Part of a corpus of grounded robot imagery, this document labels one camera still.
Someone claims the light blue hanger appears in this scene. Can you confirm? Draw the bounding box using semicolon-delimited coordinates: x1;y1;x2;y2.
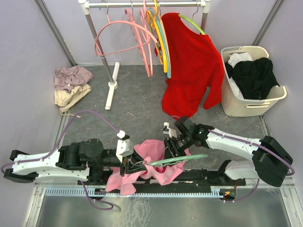
155;12;171;79

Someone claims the mauve crumpled garment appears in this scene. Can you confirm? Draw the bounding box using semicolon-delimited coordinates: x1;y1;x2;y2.
54;65;94;93

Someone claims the pink hanger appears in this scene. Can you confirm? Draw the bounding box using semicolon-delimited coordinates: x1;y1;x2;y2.
125;1;153;77
94;9;157;56

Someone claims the black garment in basket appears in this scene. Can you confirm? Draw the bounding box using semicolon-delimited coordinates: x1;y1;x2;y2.
225;57;279;100

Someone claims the light blue cable duct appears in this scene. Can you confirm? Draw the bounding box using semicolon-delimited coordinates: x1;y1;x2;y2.
45;187;223;199

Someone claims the pink t shirt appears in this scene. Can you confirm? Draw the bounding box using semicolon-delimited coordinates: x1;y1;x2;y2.
105;140;184;196

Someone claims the white metal clothes rack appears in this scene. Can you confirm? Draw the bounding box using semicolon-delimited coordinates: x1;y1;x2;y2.
79;0;211;110

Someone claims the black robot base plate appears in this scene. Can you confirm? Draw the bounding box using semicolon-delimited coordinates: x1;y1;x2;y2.
78;168;247;192

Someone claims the teal wavy hanger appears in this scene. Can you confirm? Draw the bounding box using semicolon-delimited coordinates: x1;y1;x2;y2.
133;154;208;167

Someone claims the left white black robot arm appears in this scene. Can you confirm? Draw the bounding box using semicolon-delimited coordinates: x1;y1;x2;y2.
3;139;134;185

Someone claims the beige crumpled garment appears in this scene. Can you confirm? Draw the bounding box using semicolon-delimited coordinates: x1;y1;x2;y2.
54;84;92;116

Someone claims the yellow hanger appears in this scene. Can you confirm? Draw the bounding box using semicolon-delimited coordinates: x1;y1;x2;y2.
146;0;165;72

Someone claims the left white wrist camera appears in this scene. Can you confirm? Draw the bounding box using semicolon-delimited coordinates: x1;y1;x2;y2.
116;130;133;163

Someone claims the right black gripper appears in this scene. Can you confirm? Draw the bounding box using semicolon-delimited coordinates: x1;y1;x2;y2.
162;133;193;168

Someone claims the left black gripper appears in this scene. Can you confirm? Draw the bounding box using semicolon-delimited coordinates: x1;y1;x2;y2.
89;149;151;177

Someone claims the lime green hanger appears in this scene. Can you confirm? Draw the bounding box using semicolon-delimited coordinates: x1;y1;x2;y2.
178;5;206;35

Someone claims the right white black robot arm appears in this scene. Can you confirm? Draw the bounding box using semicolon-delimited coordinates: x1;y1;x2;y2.
164;116;295;187

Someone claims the red t shirt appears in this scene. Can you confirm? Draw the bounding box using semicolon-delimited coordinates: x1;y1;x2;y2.
161;13;224;117

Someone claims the cream laundry basket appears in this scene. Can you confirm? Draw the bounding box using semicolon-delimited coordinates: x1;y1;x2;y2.
221;46;287;117

